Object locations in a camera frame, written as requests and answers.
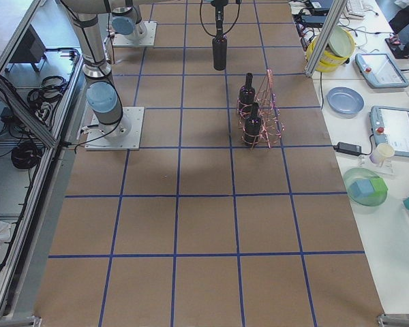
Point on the teach pendant tablet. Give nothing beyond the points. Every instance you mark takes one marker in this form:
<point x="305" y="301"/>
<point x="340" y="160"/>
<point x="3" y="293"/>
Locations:
<point x="380" y="71"/>
<point x="391" y="125"/>

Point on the black power adapter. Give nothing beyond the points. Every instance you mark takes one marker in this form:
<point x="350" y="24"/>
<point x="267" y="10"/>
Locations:
<point x="349" y="149"/>

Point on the teach pendant tablet near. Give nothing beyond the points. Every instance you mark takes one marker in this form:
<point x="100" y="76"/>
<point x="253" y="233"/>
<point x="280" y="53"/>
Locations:
<point x="391" y="125"/>

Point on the copper wire wine basket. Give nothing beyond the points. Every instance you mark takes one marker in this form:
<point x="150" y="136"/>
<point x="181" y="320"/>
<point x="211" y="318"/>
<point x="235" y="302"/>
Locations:
<point x="272" y="127"/>

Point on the pale green lid plate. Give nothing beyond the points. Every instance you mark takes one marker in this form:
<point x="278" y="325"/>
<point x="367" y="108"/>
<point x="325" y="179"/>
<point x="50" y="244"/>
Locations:
<point x="339" y="43"/>

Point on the aluminium frame post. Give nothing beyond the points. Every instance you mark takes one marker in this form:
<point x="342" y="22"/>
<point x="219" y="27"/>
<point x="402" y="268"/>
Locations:
<point x="330" y="23"/>

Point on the teach pendant tablet far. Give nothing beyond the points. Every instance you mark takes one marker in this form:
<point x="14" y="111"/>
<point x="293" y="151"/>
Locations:
<point x="380" y="71"/>

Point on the dark glass wine bottle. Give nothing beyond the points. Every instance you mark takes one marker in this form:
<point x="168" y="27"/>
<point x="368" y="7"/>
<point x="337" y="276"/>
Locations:
<point x="219" y="48"/>

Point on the blue plate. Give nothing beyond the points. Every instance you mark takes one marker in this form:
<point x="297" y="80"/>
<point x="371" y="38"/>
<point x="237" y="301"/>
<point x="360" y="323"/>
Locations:
<point x="345" y="101"/>

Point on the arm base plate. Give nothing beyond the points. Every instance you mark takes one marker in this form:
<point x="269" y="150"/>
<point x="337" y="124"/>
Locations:
<point x="143" y="36"/>
<point x="126" y="136"/>

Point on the green bowl with blocks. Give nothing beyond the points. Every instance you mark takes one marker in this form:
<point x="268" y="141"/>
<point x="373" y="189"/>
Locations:
<point x="365" y="187"/>

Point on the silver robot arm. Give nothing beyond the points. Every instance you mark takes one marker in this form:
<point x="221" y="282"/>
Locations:
<point x="128" y="29"/>
<point x="101" y="94"/>

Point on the white paper cup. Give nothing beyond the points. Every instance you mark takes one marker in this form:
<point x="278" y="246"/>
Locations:
<point x="381" y="153"/>

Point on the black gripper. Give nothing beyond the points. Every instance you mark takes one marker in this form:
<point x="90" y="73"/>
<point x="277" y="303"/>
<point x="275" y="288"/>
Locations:
<point x="219" y="16"/>

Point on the dark wine bottle in basket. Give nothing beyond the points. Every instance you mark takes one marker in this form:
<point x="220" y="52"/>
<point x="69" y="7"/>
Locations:
<point x="246" y="95"/>

